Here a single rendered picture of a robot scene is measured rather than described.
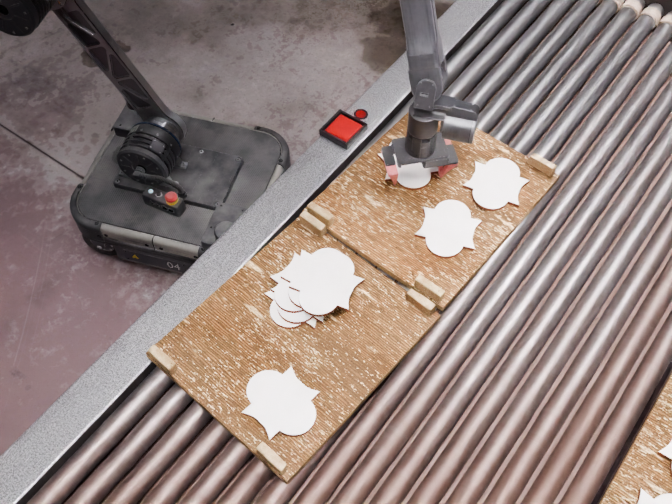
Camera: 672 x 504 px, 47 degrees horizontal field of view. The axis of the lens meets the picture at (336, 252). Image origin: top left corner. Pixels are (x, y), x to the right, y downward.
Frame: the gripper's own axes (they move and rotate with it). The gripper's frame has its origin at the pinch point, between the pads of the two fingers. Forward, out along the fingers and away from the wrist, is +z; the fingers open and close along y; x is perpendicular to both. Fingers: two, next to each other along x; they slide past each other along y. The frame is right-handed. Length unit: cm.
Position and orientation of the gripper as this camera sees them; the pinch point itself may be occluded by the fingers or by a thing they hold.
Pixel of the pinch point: (417, 176)
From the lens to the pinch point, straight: 160.4
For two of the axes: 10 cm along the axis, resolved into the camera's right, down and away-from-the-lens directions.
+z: 0.2, 5.4, 8.4
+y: -9.8, 1.7, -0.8
